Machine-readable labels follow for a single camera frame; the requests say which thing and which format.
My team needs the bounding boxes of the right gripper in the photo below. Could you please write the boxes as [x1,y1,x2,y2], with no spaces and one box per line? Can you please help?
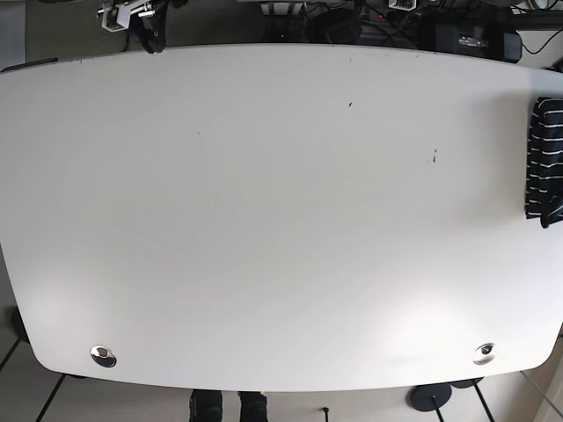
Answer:
[99,0,169,55]

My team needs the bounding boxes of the navy white striped T-shirt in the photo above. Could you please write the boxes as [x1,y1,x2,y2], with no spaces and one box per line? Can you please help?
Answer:
[524,97,563,229]

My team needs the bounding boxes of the black power adapter box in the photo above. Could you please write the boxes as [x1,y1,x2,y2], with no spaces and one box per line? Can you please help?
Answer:
[305,9,362,44]

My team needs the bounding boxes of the left silver table grommet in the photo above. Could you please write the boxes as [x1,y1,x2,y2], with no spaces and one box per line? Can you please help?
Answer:
[90,345,117,368]

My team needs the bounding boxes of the silver table grommet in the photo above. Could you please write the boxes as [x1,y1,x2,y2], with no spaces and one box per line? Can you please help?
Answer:
[472,343,496,366]
[90,345,117,368]

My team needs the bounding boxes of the black trousers of person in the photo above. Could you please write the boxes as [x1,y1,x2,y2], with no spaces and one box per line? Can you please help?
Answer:
[188,389,269,422]

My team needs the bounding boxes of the black round stand base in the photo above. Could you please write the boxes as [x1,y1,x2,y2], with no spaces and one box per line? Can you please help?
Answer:
[407,383,452,412]

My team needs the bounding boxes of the right silver table grommet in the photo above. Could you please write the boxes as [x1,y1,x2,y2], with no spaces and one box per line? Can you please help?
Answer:
[472,343,496,366]

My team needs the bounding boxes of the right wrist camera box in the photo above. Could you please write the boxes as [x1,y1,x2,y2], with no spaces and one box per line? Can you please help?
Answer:
[98,4,131,33]

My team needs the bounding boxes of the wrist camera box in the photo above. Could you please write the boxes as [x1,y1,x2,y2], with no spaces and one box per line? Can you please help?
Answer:
[98,4,131,33]
[388,0,417,12]

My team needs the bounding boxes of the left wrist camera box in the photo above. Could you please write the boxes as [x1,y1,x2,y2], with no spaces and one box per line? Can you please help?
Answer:
[388,0,417,12]

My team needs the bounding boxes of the tangled black cables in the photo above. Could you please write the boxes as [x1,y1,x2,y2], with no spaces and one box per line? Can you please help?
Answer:
[259,0,563,62]

